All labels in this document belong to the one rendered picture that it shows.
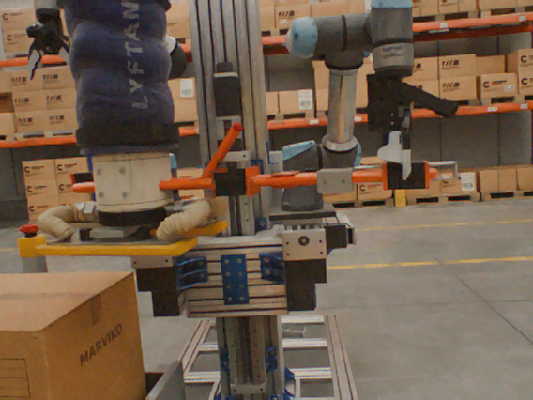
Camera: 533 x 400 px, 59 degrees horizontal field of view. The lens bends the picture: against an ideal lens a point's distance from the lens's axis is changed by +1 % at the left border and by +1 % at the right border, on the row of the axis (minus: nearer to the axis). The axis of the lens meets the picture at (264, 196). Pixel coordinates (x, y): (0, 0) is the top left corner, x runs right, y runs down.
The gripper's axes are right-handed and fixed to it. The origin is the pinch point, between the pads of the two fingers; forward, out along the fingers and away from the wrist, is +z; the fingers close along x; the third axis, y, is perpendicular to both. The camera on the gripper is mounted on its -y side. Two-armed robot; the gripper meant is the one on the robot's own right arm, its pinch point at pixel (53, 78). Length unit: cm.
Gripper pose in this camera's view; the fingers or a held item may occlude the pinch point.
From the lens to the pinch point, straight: 164.7
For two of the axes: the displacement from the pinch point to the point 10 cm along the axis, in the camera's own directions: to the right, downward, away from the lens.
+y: 0.7, -1.2, 9.9
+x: -10.0, 0.6, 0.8
